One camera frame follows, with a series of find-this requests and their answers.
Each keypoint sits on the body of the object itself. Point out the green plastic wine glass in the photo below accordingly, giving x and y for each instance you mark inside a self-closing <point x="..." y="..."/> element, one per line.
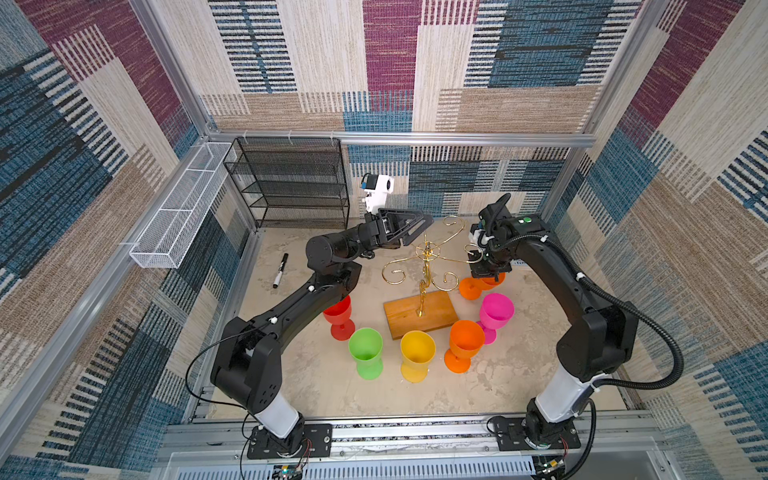
<point x="366" y="346"/>

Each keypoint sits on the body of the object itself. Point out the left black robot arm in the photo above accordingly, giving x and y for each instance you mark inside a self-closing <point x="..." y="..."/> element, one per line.
<point x="228" y="363"/>

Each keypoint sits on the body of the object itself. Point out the wooden rack base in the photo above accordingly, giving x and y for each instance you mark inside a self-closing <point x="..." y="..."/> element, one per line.
<point x="426" y="313"/>

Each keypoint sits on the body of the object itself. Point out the black marker pen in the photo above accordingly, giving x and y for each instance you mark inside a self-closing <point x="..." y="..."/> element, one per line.
<point x="280" y="271"/>

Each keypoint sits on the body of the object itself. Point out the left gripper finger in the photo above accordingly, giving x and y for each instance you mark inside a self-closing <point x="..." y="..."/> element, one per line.
<point x="411" y="228"/>
<point x="405" y="216"/>

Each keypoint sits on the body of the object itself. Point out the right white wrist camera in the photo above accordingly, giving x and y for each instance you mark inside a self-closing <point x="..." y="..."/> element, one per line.
<point x="477" y="236"/>

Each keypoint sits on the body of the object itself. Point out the orange wine glass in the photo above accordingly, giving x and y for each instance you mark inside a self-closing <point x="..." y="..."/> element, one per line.
<point x="472" y="288"/>
<point x="466" y="338"/>

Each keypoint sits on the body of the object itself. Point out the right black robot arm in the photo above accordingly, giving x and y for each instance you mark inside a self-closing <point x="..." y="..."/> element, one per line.
<point x="602" y="331"/>

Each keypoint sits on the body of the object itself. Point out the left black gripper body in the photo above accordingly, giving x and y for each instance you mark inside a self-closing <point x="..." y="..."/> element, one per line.
<point x="387" y="231"/>

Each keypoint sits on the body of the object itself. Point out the pink plastic wine glass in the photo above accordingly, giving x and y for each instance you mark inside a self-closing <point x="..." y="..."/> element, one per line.
<point x="495" y="312"/>

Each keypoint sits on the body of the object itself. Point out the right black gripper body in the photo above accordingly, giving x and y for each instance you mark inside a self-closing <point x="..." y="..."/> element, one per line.
<point x="490" y="262"/>

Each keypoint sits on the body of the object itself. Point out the white mesh basket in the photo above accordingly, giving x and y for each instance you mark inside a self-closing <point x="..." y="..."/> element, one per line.
<point x="166" y="239"/>

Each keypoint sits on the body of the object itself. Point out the yellow plastic wine glass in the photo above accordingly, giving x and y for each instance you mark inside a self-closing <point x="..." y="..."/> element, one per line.
<point x="418" y="350"/>

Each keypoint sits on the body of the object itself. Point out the black wire shelf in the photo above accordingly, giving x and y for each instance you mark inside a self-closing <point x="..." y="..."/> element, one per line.
<point x="291" y="182"/>

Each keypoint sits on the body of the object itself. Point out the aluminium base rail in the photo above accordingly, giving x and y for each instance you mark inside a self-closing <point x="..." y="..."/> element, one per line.
<point x="626" y="445"/>

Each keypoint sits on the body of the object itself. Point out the gold wire glass rack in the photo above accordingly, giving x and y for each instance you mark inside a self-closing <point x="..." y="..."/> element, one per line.
<point x="427" y="252"/>

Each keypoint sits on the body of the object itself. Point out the orange front wine glass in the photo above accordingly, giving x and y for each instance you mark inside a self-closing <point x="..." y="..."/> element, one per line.
<point x="466" y="338"/>

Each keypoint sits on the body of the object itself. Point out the orange back wine glass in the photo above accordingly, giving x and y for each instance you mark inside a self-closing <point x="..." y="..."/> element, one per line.
<point x="472" y="288"/>

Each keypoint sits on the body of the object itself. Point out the red plastic wine glass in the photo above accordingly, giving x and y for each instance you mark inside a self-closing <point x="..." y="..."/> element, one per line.
<point x="339" y="317"/>

